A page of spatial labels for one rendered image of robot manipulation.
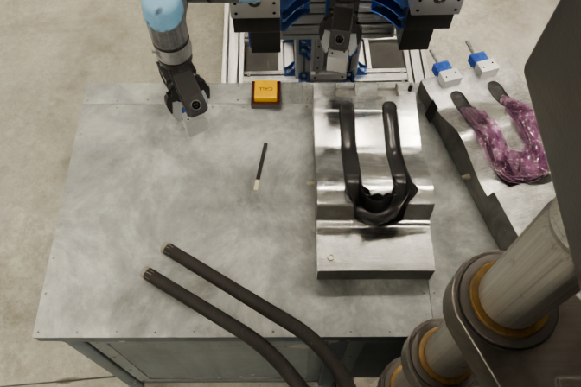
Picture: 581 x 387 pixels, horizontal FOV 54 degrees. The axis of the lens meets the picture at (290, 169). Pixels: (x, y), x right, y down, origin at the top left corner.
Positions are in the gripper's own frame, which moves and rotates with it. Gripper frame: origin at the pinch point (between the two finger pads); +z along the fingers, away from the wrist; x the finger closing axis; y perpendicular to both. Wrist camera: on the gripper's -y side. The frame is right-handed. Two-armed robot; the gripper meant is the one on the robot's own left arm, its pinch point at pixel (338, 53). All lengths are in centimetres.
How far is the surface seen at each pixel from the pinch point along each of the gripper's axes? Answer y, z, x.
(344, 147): -23.2, 7.2, -5.0
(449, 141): -14.1, 11.8, -31.2
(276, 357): -75, 6, 2
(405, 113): -11.3, 6.4, -18.8
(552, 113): -79, -88, -15
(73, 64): 56, 95, 124
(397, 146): -20.8, 7.1, -17.7
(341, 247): -48.5, 9.0, -7.7
